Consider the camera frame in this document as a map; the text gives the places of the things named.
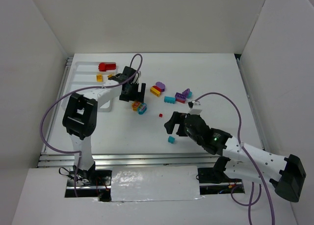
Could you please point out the white taped cover plate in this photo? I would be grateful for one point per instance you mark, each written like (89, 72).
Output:
(164, 183)

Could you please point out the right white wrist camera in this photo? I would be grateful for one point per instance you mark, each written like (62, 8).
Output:
(195, 107)

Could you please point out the small yellow square lego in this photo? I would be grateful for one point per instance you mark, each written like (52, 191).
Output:
(99, 78)

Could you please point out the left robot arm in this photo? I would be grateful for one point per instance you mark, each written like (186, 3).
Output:
(80, 118)

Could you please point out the purple rounded lego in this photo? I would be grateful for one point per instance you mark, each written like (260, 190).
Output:
(161, 86)

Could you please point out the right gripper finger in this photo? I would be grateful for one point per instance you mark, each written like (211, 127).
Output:
(181, 132)
(176, 118)

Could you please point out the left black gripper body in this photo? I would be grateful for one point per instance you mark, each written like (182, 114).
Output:
(134, 93)

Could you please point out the aluminium front rail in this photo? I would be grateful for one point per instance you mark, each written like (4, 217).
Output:
(106, 161)

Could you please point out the red lego under purple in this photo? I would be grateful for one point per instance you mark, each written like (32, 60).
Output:
(181, 100)

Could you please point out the white divided sorting tray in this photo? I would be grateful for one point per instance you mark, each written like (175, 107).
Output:
(83, 74)

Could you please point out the purple studded lego piece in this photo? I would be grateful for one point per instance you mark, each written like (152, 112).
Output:
(186, 92)

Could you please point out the red rectangular lego brick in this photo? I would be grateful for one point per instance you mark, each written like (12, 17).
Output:
(110, 66)

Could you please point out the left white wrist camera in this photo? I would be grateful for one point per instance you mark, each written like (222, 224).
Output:
(136, 78)

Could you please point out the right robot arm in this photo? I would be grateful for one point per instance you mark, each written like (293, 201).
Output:
(285, 175)

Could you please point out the yellow long lego brick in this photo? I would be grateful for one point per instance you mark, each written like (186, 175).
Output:
(155, 91)

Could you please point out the teal long lego brick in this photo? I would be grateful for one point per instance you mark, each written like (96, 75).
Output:
(170, 100)

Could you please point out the yellow butterfly lego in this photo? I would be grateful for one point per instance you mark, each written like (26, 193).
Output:
(135, 105)

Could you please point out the teal flower lego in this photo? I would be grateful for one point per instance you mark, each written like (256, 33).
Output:
(142, 108)

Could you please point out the red rounded picture lego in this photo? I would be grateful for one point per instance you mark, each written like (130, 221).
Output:
(102, 67)

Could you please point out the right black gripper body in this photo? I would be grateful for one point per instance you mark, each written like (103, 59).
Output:
(181, 124)

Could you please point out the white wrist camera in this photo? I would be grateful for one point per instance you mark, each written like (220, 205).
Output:
(195, 107)
(136, 78)

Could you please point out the small teal lego brick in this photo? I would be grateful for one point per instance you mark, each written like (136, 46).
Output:
(171, 139)

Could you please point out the purple flat lego brick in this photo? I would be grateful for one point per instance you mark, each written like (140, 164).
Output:
(179, 96)

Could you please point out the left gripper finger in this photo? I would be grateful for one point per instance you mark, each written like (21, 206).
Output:
(140, 92)
(127, 92)

